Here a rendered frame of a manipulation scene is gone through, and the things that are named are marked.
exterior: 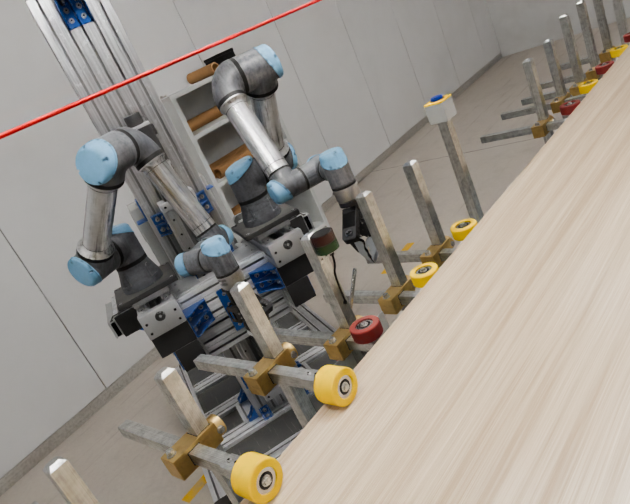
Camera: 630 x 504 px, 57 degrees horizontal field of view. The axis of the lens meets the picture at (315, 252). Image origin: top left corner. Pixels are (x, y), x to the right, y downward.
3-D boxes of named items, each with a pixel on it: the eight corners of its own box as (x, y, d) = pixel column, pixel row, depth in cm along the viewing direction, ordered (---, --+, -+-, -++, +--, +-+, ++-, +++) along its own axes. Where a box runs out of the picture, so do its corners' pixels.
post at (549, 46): (568, 142, 272) (542, 41, 255) (571, 139, 274) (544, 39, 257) (576, 140, 269) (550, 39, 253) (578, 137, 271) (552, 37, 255)
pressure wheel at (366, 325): (359, 367, 149) (342, 331, 145) (375, 348, 154) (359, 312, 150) (383, 370, 143) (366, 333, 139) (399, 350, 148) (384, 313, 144)
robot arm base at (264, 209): (240, 224, 225) (229, 201, 221) (274, 206, 228) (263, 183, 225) (251, 230, 211) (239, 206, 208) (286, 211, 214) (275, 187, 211)
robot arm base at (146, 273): (123, 288, 213) (109, 265, 210) (160, 267, 217) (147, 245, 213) (125, 299, 200) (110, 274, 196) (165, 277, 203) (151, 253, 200)
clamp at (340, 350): (329, 359, 153) (322, 344, 152) (357, 328, 162) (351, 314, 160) (345, 361, 149) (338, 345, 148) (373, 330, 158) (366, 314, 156)
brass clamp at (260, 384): (250, 393, 135) (240, 376, 133) (286, 357, 143) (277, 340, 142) (267, 397, 131) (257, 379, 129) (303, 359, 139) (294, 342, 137)
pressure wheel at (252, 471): (229, 457, 104) (263, 446, 109) (230, 502, 104) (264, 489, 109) (250, 464, 100) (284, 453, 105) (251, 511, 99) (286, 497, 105)
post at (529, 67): (551, 166, 256) (521, 61, 240) (553, 163, 259) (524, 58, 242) (559, 165, 254) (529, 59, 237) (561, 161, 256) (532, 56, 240)
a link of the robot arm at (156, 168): (124, 129, 183) (222, 250, 192) (100, 141, 174) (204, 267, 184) (143, 110, 176) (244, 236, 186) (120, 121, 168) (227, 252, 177)
